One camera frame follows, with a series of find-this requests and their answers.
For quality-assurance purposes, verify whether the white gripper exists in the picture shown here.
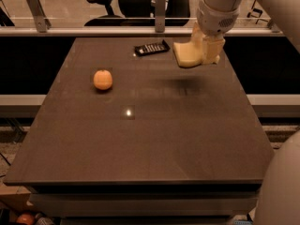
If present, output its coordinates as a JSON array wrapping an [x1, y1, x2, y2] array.
[[190, 0, 239, 65]]

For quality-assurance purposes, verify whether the yellow black cart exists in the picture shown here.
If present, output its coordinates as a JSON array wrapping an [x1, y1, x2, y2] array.
[[247, 1, 263, 19]]

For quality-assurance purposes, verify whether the middle metal railing post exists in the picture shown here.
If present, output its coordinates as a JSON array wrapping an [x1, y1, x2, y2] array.
[[155, 0, 166, 33]]

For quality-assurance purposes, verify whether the yellow wavy sponge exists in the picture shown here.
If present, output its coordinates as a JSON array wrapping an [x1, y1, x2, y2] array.
[[173, 41, 203, 68]]

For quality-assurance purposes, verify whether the black office chair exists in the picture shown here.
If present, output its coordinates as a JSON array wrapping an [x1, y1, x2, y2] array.
[[85, 0, 190, 26]]

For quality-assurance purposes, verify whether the metal railing post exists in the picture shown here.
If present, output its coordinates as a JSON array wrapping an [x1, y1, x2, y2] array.
[[155, 0, 166, 33], [267, 19, 277, 33], [26, 0, 52, 33]]

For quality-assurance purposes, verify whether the left metal railing post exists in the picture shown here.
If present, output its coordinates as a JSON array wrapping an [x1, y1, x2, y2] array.
[[26, 0, 52, 33]]

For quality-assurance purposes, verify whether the black rxbar chocolate wrapper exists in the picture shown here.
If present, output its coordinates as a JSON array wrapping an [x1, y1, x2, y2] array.
[[134, 40, 170, 56]]

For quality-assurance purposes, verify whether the orange ball under table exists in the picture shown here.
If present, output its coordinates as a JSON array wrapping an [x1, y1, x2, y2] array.
[[16, 213, 35, 225]]

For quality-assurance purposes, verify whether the orange fruit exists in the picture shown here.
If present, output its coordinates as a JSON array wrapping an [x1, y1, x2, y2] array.
[[93, 70, 113, 90]]

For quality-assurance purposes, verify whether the right metal railing post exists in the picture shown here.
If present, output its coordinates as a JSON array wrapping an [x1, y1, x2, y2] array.
[[267, 19, 277, 33]]

